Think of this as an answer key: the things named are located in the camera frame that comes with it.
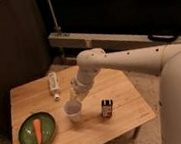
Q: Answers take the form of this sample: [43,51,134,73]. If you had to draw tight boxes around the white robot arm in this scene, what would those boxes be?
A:
[71,43,181,144]

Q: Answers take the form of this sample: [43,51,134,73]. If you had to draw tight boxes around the clear plastic cup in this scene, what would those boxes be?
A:
[64,100,82,122]

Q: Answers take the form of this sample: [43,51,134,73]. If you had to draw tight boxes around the white tube bottle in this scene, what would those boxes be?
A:
[48,72,60,101]

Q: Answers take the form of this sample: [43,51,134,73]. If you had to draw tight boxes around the wooden table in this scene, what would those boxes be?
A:
[10,67,156,144]

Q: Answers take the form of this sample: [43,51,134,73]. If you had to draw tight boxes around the orange carrot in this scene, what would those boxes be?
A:
[33,118,42,144]

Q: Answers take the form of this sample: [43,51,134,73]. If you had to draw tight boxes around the green plate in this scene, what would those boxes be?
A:
[18,112,56,144]

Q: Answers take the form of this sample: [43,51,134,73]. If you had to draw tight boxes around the long grey metal case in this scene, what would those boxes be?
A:
[48,32,181,50]

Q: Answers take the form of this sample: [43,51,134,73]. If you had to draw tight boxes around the metal pole stand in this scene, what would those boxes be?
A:
[48,0,65,36]

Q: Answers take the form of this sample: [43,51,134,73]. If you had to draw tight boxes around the black case handle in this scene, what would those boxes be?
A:
[148,34,179,43]

